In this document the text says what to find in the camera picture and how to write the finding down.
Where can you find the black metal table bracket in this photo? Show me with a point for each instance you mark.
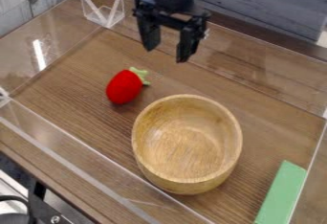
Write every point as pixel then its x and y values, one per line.
pixel 43 214

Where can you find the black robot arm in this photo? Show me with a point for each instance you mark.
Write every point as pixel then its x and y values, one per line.
pixel 181 15

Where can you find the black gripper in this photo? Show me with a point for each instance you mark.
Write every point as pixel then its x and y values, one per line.
pixel 189 20

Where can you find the wooden bowl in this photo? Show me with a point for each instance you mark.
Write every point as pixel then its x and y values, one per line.
pixel 188 142

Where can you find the green rectangular block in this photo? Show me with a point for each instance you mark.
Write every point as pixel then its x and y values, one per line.
pixel 282 195

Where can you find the clear acrylic front panel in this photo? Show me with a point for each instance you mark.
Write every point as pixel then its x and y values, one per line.
pixel 100 186

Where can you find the clear acrylic corner bracket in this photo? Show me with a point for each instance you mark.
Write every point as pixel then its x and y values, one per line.
pixel 106 16

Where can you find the red plush strawberry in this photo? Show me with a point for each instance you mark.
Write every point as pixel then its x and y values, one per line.
pixel 126 85

